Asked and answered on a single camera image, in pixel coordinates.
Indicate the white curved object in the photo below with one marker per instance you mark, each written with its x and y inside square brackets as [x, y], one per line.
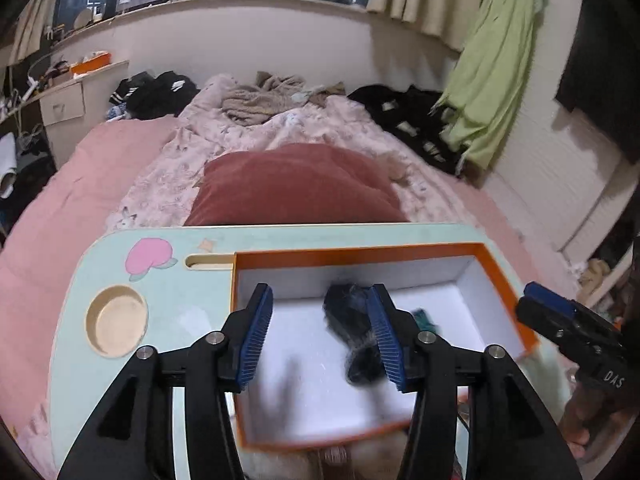
[7, 160]

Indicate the small teal item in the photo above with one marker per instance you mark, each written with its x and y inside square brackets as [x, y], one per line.
[425, 320]

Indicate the cream curtain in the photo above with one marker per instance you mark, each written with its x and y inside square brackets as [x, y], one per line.
[425, 0]

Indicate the black clothes with white stripes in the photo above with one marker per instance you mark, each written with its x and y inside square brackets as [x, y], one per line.
[160, 95]

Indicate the beige towel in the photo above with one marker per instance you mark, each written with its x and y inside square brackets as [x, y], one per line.
[255, 102]

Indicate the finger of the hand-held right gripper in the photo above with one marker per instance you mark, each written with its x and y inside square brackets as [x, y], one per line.
[547, 297]
[537, 317]

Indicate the white drawer cabinet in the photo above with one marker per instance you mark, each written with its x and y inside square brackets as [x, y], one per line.
[65, 105]

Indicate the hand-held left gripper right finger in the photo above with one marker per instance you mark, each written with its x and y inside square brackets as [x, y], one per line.
[387, 340]

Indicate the black plastic bag with lace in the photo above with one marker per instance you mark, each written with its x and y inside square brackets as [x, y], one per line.
[350, 320]

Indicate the pale pink floral quilt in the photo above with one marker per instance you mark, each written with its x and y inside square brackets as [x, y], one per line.
[200, 130]

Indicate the orange cardboard box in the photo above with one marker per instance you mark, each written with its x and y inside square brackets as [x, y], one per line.
[300, 400]

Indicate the beige plush item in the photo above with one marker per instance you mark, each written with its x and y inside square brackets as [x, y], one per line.
[595, 277]

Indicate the brown cloth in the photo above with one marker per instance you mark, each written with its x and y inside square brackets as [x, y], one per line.
[327, 95]

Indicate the person's right hand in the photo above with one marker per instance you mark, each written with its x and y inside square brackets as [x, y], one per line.
[580, 425]

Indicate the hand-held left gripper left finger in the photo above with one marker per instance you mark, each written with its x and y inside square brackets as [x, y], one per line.
[255, 340]

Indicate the white fluffy fur ball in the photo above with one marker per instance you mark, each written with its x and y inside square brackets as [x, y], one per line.
[380, 455]

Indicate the mint green desktop table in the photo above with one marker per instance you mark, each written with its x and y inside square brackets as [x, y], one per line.
[200, 300]

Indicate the dark red pillow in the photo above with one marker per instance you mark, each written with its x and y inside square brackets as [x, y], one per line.
[295, 185]

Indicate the small orange tissue box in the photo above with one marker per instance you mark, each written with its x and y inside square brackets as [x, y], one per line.
[92, 64]

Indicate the light green hanging garment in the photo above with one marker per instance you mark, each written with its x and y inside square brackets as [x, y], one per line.
[490, 60]

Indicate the pile of black clothes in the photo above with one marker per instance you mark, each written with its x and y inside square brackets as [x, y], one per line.
[400, 110]

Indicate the dark hanging garment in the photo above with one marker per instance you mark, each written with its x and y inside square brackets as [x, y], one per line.
[600, 85]

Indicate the round white mirror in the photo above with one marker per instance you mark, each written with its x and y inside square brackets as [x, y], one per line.
[83, 18]

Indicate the white slatted closet door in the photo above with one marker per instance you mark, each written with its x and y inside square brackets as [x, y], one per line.
[550, 185]

